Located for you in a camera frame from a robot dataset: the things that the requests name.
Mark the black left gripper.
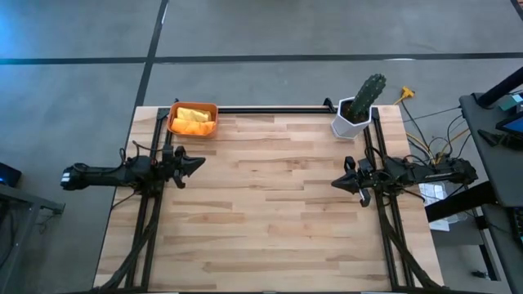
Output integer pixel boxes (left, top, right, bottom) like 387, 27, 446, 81
162, 145, 207, 189

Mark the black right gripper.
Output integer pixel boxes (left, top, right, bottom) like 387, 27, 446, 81
331, 156, 383, 208

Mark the orange microfiber towel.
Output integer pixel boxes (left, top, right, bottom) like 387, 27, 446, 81
170, 117, 217, 136

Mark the yellow microfiber towel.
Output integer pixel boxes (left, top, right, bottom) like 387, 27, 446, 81
176, 106, 212, 123

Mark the orange plastic basket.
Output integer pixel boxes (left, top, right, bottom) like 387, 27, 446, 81
166, 101, 220, 139

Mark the white faceted plant pot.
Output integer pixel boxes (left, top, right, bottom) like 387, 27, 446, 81
330, 96, 374, 141

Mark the green cactus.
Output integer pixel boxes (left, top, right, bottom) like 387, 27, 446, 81
348, 73, 387, 120

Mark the clear plastic storage box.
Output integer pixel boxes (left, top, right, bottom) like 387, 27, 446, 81
418, 181, 467, 233

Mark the black side table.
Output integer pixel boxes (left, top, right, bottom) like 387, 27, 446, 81
424, 91, 523, 294

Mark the black monitor stand base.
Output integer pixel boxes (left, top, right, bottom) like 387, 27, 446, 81
477, 129, 523, 150

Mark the grey metal stand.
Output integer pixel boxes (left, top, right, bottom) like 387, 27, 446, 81
0, 183, 67, 294

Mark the blue-screen monitor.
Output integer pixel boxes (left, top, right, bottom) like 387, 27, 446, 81
495, 115, 523, 138

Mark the black device with blue light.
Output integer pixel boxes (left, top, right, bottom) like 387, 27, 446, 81
0, 162, 23, 189

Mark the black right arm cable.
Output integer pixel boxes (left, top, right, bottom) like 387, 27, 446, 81
362, 145, 416, 165

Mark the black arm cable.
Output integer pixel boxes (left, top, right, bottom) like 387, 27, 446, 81
362, 145, 416, 165
118, 140, 165, 165

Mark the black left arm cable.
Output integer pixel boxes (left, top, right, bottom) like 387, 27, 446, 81
118, 140, 165, 165

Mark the black aluminium table frame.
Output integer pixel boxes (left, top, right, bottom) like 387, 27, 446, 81
96, 97, 449, 294

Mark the yellow extension cord plug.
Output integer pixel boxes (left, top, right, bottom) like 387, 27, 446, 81
393, 86, 417, 106

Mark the black monitor stand post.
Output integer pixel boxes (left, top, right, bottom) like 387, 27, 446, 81
476, 66, 523, 109

